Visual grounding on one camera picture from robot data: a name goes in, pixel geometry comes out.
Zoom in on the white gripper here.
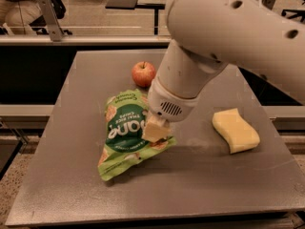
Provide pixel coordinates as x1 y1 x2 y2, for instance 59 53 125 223
142 78 199 142

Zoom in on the green rice chip bag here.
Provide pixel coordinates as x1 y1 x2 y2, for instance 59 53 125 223
98 90 176 181

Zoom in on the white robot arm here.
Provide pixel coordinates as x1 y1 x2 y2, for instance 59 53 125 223
143 0 305 142

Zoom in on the red apple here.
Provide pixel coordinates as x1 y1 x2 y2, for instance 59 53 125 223
132 61 156 88

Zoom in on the yellow sponge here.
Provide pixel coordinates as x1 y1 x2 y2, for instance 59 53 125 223
212 109 260 154

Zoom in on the seated person in background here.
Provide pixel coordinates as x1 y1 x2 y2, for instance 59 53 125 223
0 0 42 35

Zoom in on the black office chair right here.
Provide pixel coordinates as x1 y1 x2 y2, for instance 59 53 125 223
281 0 305 23

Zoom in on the left metal rail bracket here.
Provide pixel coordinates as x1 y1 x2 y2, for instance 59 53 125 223
37 0 63 42

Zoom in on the metal rail bracket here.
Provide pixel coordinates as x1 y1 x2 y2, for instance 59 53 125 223
37 0 63 42
262 0 276 10

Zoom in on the right metal rail bracket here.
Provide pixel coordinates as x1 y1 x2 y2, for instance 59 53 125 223
262 0 276 10

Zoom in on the metal guard rail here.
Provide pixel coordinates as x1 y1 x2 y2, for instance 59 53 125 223
0 35 171 47

